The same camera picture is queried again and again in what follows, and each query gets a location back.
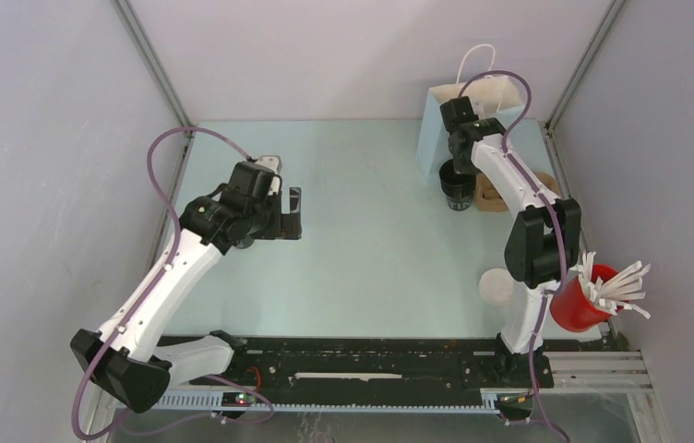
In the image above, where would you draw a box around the red cup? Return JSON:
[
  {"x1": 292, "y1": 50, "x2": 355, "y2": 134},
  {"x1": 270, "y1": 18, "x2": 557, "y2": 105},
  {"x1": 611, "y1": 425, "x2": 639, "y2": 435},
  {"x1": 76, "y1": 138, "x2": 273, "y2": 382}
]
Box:
[{"x1": 550, "y1": 270, "x2": 613, "y2": 332}]

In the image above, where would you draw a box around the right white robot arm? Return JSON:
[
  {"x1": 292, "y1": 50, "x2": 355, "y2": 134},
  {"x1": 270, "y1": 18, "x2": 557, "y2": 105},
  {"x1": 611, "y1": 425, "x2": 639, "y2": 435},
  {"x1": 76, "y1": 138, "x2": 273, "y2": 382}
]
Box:
[{"x1": 443, "y1": 115, "x2": 581, "y2": 386}]

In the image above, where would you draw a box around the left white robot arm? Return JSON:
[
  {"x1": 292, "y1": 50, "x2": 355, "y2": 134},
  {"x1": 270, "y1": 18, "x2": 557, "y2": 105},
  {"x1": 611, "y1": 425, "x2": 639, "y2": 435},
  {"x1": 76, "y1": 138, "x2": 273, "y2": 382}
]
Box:
[{"x1": 70, "y1": 155, "x2": 302, "y2": 413}]

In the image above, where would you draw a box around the light blue paper bag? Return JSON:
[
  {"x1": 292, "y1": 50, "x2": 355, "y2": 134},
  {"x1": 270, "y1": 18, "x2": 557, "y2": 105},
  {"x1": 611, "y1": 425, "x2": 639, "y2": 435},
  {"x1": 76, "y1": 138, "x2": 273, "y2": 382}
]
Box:
[{"x1": 415, "y1": 42, "x2": 525, "y2": 185}]

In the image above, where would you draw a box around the brown cardboard cup carrier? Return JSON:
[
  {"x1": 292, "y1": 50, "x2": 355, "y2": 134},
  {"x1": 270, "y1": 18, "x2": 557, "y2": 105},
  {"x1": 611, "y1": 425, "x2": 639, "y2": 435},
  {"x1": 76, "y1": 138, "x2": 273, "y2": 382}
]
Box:
[{"x1": 473, "y1": 172, "x2": 561, "y2": 213}]

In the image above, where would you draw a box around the white plastic lid on table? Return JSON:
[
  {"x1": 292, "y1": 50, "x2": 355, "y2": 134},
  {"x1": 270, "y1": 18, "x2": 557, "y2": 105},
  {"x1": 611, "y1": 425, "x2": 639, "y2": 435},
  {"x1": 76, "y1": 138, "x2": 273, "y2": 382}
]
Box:
[{"x1": 478, "y1": 268, "x2": 515, "y2": 306}]

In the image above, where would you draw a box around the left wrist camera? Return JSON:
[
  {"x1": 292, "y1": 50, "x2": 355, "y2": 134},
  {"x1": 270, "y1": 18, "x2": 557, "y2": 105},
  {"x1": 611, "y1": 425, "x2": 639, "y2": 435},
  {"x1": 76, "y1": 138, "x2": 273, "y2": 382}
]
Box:
[{"x1": 256, "y1": 155, "x2": 284, "y2": 197}]

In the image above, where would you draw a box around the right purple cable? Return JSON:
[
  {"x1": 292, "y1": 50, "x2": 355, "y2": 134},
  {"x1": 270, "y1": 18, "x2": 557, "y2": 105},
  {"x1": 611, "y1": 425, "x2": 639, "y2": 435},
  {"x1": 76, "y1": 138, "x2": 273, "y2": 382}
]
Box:
[{"x1": 458, "y1": 70, "x2": 571, "y2": 443}]

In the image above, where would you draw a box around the purple cable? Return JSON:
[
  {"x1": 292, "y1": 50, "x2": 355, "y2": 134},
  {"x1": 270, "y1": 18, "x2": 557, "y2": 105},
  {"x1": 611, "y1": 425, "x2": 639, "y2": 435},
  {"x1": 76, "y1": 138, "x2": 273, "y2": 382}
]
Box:
[
  {"x1": 458, "y1": 70, "x2": 571, "y2": 443},
  {"x1": 70, "y1": 126, "x2": 277, "y2": 443}
]

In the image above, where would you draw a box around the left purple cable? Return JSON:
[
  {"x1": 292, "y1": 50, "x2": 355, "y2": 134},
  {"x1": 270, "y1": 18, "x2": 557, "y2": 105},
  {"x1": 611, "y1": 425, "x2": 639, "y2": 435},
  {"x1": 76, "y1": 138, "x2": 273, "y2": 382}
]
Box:
[{"x1": 70, "y1": 126, "x2": 277, "y2": 443}]

